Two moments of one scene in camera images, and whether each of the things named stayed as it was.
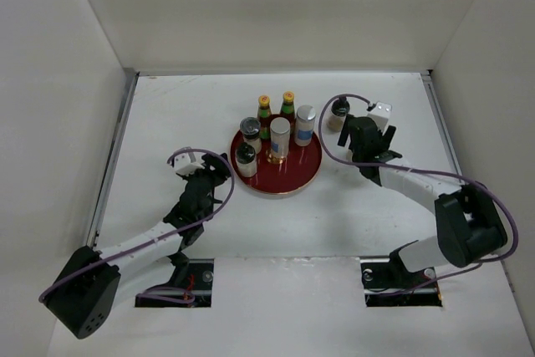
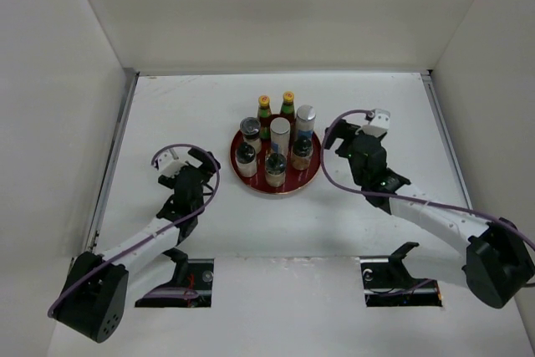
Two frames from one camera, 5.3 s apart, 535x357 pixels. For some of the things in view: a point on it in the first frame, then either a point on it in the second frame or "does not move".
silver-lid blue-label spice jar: (304, 124) does not move
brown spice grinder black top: (340, 107) -> (302, 150)
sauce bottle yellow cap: (287, 109) does not move
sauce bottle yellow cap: (264, 116) does not move
